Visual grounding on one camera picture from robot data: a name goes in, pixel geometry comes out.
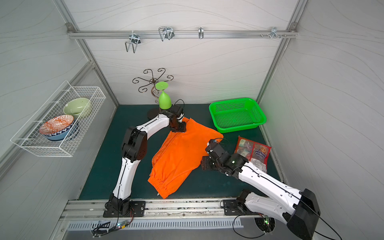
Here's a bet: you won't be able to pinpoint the orange shorts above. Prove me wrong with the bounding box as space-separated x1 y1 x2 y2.
148 119 223 199

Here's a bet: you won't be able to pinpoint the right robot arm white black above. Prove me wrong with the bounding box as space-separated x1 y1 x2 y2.
201 139 321 240

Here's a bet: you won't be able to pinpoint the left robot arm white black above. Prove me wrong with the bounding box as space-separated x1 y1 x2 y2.
106 105 187 216

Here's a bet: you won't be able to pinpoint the green plastic goblet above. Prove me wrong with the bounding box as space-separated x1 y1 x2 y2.
155 82 172 110

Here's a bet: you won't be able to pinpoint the dark metal scroll cup stand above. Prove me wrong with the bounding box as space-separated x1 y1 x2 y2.
132 68 174 104

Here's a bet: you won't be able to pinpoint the red snack packet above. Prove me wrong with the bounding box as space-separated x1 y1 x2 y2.
235 137 272 173

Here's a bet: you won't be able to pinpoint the green plastic basket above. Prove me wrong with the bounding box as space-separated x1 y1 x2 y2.
209 98 267 134

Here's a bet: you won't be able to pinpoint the double metal hook middle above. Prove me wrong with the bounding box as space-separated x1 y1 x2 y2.
158 27 175 42

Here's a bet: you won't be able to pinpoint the double metal hook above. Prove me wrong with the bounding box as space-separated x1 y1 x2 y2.
158 27 175 42
125 32 141 54

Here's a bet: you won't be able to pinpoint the double metal hook left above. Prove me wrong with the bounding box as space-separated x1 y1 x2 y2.
125 32 141 54

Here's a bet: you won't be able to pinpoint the small metal hook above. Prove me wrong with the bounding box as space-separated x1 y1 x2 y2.
198 27 204 39

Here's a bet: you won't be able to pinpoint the white vent grille strip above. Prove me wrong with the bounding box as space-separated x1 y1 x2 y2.
67 218 244 231

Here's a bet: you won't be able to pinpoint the pale green bowl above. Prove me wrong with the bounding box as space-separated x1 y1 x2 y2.
63 98 92 120

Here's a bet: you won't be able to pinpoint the blue bowl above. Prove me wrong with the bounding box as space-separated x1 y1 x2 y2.
44 123 79 142

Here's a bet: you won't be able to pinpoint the orange patterned bowl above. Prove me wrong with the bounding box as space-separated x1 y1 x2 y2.
39 115 75 136

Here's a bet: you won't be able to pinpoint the metal hook right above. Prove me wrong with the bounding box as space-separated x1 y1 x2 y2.
260 28 287 39

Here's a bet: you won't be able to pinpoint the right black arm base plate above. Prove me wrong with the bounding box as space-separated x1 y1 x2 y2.
220 200 260 216

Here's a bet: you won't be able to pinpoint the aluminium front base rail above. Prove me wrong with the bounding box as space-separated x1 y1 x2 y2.
59 196 307 221

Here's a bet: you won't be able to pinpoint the right base black cable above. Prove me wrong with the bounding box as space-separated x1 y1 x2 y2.
232 214 268 240

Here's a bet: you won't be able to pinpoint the round floor cable port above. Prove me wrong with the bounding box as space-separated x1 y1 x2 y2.
255 216 276 233

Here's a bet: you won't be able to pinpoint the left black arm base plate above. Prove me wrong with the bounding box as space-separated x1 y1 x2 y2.
103 201 146 218

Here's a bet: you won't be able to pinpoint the aluminium top rail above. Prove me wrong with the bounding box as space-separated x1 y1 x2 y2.
68 29 299 40

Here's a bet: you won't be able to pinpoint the left base cable bundle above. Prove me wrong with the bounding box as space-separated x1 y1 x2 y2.
91 206 135 238

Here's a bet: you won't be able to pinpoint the white wire wall basket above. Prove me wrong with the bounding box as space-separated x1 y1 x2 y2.
11 81 106 157

